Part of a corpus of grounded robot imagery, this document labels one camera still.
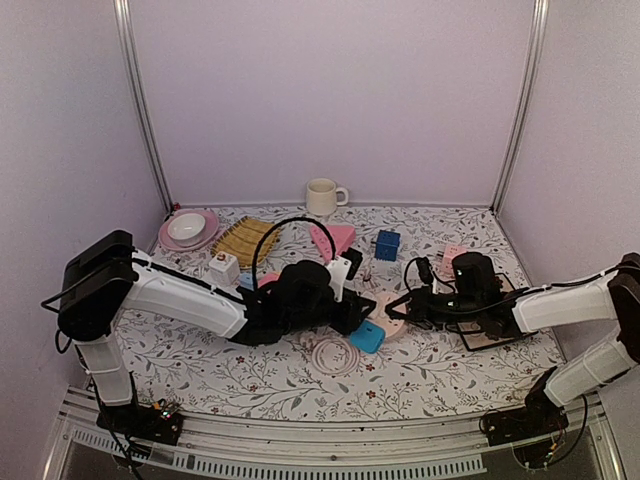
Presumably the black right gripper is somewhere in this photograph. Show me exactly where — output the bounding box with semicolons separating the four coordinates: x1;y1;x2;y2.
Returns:
386;286;483;331

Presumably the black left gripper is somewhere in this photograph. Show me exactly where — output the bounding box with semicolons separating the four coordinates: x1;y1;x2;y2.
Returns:
284;289;377;338

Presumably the round pink power socket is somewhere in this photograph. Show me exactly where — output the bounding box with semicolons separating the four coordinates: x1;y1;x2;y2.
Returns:
362;291;404;340

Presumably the cyan square plug adapter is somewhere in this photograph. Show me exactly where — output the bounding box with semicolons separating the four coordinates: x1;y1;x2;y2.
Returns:
349;321;386;354

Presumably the dark blue cube socket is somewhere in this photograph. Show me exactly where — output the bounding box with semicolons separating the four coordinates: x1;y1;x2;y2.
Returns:
374;230;401;262

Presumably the pink triangular power socket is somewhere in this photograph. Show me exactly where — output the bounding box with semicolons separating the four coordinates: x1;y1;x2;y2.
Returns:
310;225;356;263

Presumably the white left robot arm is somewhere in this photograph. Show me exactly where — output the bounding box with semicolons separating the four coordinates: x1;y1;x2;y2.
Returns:
41;230;376;434

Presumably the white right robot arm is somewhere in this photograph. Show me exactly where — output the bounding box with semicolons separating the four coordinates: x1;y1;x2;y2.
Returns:
385;252;639;436

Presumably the small pink cube socket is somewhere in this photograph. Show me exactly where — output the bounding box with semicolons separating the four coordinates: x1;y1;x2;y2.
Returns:
436;244;467;277

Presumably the pink plug adapter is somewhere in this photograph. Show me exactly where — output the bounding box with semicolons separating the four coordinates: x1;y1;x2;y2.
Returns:
258;272;280;288

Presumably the light blue plug adapter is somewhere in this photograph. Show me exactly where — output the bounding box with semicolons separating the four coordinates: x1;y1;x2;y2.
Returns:
238;272;258;291

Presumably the floral square plate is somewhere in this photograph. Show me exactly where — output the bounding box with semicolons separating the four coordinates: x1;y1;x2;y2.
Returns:
457;272;536;352

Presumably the cream ceramic mug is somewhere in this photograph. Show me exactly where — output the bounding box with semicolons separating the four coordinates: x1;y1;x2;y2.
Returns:
306;178;349;216

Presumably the woven bamboo tray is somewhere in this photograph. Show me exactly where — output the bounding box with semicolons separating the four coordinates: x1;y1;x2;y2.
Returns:
211;216;274;270

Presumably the white power strip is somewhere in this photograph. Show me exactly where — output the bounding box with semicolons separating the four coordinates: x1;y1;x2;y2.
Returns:
208;251;240;285

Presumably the pink plate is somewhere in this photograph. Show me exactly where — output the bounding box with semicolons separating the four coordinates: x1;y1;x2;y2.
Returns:
158;209;219;252

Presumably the white bowl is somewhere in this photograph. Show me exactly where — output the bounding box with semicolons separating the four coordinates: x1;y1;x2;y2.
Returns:
167;213;206;244

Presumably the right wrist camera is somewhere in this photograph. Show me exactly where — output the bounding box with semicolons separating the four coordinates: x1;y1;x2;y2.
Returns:
416;257;439;300

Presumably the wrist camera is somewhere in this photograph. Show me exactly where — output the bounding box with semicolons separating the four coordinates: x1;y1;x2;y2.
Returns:
326;247;363;303
416;257;439;300

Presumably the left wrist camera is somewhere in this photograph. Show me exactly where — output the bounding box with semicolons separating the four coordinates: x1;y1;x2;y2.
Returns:
326;247;363;303

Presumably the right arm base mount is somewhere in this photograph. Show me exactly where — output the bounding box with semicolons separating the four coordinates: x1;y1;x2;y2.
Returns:
479;396;569;446

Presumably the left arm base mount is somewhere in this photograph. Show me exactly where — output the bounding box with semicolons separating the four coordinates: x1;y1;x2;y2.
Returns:
97;400;184;446

